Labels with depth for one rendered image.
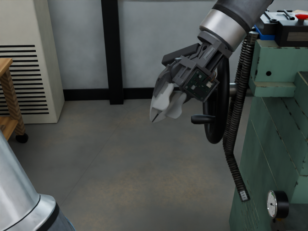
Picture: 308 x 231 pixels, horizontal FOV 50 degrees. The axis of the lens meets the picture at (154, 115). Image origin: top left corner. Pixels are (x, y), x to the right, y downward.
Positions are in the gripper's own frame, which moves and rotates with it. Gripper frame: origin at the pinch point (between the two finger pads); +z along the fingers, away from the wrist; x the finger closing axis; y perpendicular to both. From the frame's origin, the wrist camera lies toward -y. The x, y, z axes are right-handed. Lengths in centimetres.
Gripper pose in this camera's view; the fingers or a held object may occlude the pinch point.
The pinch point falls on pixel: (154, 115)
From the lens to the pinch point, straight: 72.6
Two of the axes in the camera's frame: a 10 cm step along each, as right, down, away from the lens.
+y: 3.5, 3.8, -8.6
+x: 7.3, 4.6, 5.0
